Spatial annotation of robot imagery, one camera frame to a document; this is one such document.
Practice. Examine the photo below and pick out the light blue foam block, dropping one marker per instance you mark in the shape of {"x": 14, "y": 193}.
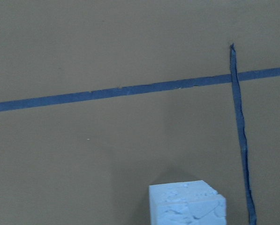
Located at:
{"x": 186, "y": 203}

